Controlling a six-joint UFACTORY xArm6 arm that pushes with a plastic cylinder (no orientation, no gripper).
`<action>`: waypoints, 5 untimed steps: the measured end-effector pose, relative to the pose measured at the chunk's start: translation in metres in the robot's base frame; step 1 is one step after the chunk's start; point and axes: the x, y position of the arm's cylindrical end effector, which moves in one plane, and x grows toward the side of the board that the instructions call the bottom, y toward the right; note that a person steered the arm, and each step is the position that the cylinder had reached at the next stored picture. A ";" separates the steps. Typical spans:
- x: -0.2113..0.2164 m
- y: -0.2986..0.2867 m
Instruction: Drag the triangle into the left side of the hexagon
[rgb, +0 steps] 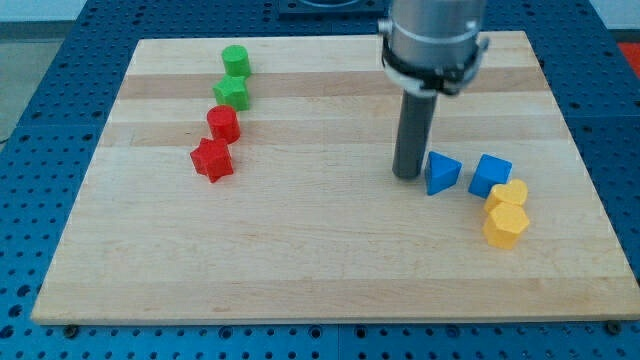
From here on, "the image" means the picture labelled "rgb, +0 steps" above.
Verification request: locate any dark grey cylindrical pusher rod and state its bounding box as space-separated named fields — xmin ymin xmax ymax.
xmin=392 ymin=92 xmax=437 ymax=179

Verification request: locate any green star block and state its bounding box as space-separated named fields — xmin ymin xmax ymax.
xmin=212 ymin=75 xmax=250 ymax=111

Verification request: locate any red cylinder block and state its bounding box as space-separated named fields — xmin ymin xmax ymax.
xmin=206 ymin=105 xmax=241 ymax=144

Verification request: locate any yellow heart block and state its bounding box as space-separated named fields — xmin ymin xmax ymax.
xmin=484 ymin=179 xmax=529 ymax=213

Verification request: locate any green cylinder block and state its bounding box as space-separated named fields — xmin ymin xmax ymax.
xmin=221 ymin=45 xmax=251 ymax=77

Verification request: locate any yellow hexagon block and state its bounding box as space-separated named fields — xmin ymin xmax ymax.
xmin=482 ymin=203 xmax=530 ymax=250

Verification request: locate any light wooden board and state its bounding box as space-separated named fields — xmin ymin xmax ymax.
xmin=31 ymin=31 xmax=639 ymax=325

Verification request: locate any blue cube block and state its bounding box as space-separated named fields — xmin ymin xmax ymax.
xmin=468 ymin=154 xmax=512 ymax=198

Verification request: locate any red star block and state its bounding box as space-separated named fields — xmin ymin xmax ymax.
xmin=190 ymin=138 xmax=234 ymax=183

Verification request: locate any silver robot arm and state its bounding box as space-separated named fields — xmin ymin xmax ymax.
xmin=378 ymin=0 xmax=489 ymax=179

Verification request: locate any blue triangle block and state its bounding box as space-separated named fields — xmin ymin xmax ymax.
xmin=425 ymin=151 xmax=462 ymax=196

